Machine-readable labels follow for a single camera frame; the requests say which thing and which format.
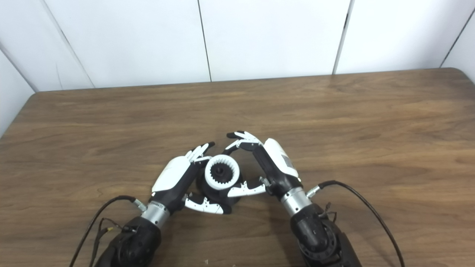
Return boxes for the round black part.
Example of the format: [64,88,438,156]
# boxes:
[196,163,243,208]

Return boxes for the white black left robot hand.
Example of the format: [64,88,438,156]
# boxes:
[151,141,232,215]

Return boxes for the thin right arm wires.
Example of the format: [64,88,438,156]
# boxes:
[319,202,338,223]

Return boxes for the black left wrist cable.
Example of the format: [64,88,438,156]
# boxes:
[69,195,147,267]

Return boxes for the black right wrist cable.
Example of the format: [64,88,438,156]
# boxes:
[306,180,406,267]

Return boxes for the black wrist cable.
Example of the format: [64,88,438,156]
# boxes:
[306,180,406,267]
[69,195,147,267]

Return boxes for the thin left arm wires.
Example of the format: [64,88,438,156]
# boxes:
[89,218,136,267]

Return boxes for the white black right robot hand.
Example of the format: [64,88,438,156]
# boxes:
[222,131,303,198]

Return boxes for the white toothed ring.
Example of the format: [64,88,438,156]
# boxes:
[205,155,240,191]

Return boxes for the thin arm wires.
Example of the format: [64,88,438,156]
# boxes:
[319,202,338,223]
[89,218,136,267]

